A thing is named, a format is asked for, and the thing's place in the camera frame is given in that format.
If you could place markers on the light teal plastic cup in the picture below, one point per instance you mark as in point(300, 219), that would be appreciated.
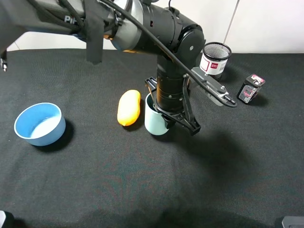
point(153, 120)

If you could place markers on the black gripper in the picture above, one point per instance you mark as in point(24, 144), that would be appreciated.
point(171, 98)

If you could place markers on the small black clip box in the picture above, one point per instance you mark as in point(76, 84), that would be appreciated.
point(250, 88)

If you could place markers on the yellow toy mango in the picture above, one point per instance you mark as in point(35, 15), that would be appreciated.
point(129, 108)

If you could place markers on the blue bowl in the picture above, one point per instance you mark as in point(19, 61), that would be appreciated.
point(40, 124)

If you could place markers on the black tablecloth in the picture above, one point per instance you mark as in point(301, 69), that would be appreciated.
point(244, 169)

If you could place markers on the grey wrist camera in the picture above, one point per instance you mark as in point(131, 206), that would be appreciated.
point(215, 91)

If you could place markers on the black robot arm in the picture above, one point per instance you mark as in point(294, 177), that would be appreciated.
point(138, 26)

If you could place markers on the black mesh pen holder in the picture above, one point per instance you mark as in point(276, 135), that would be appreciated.
point(214, 59)

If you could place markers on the grey object bottom right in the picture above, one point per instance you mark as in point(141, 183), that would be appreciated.
point(293, 222)

